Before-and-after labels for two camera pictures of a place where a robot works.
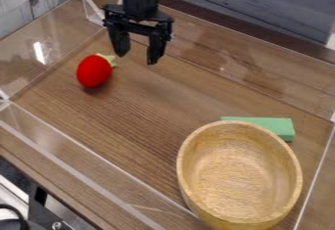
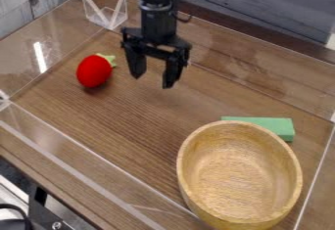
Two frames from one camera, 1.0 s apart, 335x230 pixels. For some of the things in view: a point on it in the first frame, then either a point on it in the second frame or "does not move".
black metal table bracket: [40, 217] does not move
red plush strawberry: [95, 69] does not move
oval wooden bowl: [239, 173] does not move
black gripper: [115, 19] -> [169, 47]
